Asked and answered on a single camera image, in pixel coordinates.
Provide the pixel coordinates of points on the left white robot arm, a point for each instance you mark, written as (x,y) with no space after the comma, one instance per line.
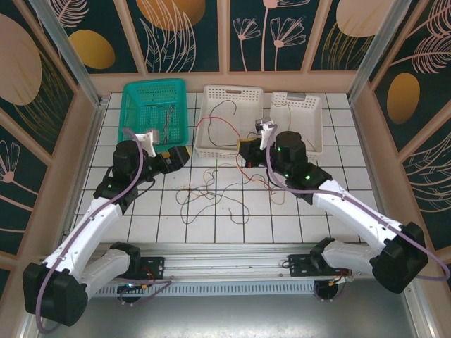
(91,225)

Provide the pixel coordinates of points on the orange circle leaves wall panel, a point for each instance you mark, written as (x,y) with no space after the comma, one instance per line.
(169,35)

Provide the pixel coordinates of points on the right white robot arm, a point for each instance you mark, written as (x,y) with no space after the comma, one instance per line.
(352,214)

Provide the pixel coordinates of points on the gold oval pink leaves panel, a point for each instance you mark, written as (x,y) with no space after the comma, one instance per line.
(415,77)

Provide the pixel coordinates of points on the big pink disc wall panel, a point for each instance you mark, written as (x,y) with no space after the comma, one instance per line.
(21,70)

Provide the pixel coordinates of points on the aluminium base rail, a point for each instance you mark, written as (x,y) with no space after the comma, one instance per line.
(225,264)

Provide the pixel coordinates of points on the gold oval feather wall panel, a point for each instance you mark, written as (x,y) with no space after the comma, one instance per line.
(95,49)

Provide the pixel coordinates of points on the teal perforated plastic basket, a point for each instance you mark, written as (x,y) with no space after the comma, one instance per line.
(155,116)

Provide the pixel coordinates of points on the small pink flower wall panel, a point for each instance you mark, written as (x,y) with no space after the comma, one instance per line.
(17,183)

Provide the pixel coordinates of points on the grey metal base sheet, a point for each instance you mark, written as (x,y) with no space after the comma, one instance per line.
(225,317)

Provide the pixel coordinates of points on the aluminium frame post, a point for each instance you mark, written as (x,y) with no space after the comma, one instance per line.
(380,49)
(70,56)

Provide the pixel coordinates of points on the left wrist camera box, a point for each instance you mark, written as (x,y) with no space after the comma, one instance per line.
(149,139)

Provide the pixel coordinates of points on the aluminium side rail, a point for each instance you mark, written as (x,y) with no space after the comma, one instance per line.
(84,169)
(373,169)

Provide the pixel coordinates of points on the pink fern leaves wall panel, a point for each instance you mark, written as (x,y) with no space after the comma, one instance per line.
(430,190)

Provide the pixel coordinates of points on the large white perforated basket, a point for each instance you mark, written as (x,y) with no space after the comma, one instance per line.
(229,105)

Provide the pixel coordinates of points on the pink flowers wall panel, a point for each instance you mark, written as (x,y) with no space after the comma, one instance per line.
(278,35)

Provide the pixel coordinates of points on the pink circle gold lines panel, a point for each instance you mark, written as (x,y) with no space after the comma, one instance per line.
(349,35)

